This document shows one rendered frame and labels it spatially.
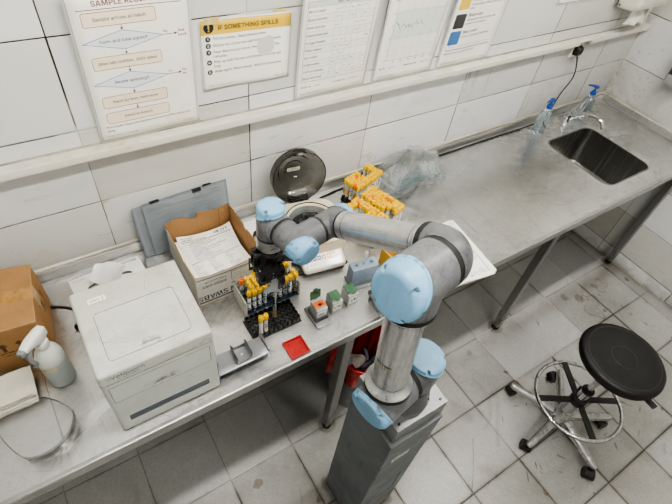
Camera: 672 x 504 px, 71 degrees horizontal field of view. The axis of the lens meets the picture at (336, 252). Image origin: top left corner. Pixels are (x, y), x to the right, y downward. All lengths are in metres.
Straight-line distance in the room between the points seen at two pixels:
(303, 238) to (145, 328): 0.45
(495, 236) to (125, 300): 1.45
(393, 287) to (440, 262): 0.10
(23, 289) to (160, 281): 0.43
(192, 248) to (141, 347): 0.59
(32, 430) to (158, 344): 0.47
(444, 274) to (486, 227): 1.25
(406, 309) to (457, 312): 2.06
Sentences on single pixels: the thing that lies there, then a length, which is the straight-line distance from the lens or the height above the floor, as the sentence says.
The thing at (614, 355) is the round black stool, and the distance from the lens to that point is 2.27.
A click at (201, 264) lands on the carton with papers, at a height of 0.94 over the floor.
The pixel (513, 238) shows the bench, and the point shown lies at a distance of 2.13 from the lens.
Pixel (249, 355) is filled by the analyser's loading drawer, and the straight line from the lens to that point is 1.50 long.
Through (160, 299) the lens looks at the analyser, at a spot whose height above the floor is 1.18.
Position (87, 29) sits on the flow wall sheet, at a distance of 1.39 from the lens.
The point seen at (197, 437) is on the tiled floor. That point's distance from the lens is 2.39.
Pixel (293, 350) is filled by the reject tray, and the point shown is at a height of 0.88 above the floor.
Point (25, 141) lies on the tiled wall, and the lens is 1.54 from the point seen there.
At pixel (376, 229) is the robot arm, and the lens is 1.08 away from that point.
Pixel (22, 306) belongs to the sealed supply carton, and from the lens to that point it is 1.58.
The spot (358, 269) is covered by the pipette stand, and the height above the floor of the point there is 0.97.
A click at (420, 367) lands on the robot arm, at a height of 1.19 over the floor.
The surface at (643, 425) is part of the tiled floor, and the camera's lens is 3.04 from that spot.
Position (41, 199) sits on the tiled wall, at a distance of 1.65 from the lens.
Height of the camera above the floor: 2.21
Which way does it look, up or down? 47 degrees down
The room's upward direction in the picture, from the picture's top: 9 degrees clockwise
